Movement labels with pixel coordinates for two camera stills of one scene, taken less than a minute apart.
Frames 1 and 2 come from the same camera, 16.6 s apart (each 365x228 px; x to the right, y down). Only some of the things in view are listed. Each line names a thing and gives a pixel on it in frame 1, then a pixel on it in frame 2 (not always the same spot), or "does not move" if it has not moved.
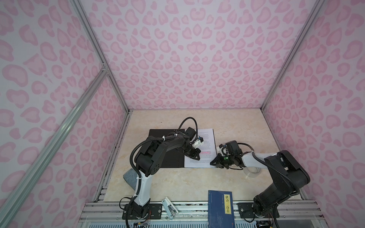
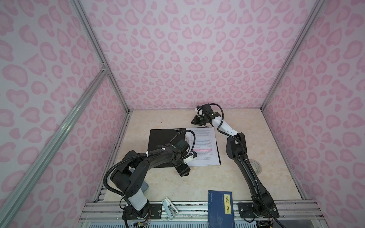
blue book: (220, 212) does not move
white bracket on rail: (171, 210) does not move
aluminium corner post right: (319, 6) does not move
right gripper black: (218, 164) -> (196, 119)
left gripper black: (197, 152) -> (183, 171)
